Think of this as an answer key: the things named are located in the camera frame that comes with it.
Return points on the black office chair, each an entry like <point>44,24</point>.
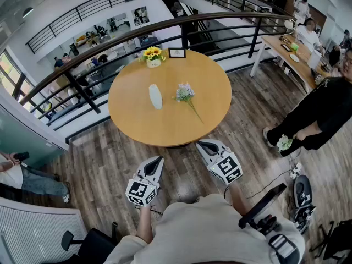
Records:
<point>93,246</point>

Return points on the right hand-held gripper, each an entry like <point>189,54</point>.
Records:
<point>226,168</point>

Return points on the white bucket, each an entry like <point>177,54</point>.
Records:
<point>314,59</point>

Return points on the black railing with wooden handrail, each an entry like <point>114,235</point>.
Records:
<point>82,88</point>

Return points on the frosted glass partition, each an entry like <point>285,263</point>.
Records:
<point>24,139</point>

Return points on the small black frame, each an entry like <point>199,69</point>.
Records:
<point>286,47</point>

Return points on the person's right forearm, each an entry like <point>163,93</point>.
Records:
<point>239,199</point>

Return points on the purple flowers bunch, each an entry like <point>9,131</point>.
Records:
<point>184,92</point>

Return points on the black chest-mounted device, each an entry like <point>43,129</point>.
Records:
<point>264,203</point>

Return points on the round wooden table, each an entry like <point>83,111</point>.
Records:
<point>170,120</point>

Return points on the black oval device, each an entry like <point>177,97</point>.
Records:
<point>302,190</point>

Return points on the white ribbed vase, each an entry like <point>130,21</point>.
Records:
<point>156,96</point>

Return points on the white globe desk lamp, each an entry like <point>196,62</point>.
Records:
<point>289,23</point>

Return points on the wooden desk with white legs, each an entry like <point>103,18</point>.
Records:
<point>280,52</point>

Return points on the black camera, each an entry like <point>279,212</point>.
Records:
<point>21,156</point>

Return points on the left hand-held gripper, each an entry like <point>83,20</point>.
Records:
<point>140,191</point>

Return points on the white power strip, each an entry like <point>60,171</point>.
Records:
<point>295,170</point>

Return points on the black framed sign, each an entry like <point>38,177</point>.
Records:
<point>177,53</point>

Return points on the sunflowers in white pot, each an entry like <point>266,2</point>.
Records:
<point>153,56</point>

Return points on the person's beige shirt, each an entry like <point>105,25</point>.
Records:
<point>198,230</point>

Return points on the white slatted cabinet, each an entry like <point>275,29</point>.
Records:
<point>35,232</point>

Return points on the white plate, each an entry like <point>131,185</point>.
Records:
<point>294,58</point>

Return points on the person's left forearm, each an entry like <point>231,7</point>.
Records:
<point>145,224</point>

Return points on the green object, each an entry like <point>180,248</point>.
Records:
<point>294,46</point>

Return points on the spare grey gripper device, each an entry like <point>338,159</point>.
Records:
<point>303,217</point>

